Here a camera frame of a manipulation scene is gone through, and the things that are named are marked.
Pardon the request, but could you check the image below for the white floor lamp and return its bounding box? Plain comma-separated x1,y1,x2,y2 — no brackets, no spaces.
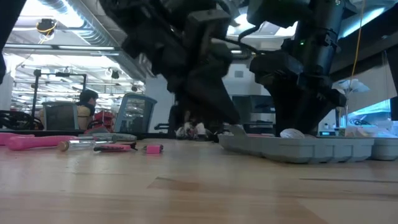
334,78,371,128

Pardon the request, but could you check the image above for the ceiling cable reel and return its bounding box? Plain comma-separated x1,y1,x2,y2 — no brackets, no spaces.
35,17,56,43

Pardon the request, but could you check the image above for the grey utility knife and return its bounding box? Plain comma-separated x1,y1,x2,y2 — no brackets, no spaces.
81,133,138,142

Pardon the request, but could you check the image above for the pink handled hammer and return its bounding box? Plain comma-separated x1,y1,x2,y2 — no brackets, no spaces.
6,134,97,152

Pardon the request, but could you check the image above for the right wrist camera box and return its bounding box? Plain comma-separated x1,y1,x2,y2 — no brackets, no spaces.
247,0,313,29

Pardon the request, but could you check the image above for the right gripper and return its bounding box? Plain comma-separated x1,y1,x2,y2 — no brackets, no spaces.
249,0,348,137

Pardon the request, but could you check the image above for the person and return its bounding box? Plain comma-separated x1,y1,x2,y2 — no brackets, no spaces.
175,119,208,140
74,89,100,131

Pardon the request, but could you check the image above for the grey plastic tool case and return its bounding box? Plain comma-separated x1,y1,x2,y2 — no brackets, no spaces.
217,125,398,165

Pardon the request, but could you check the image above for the white desk clutter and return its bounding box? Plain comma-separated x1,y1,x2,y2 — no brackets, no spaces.
341,119,398,140

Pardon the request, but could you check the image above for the clear handle brass cap tool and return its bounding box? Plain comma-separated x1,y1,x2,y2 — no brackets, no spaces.
57,139,118,153

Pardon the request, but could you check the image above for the yellow hanging cable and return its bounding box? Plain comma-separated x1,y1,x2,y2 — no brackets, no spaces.
349,0,365,83

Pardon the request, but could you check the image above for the black glove grey red cuff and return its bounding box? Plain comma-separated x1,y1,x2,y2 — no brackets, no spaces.
83,124,109,135

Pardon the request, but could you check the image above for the small pink box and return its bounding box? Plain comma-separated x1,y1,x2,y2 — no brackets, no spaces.
146,143,164,155

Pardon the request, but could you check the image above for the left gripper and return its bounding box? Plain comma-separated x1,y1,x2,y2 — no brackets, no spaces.
123,21,243,126

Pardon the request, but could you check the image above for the black table rig frame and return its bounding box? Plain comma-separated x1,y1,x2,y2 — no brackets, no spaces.
0,128,218,140

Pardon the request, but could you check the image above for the black gantry stand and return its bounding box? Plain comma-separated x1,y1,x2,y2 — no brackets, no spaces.
30,68,88,127

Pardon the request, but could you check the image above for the long ceiling light strip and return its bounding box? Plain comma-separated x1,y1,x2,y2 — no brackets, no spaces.
0,43,121,52

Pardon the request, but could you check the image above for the white crumpled plastic bag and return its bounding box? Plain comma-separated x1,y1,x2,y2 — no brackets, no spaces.
279,128,306,139

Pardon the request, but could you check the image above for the grey mesh office chair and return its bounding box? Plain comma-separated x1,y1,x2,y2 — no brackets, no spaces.
112,92,159,135

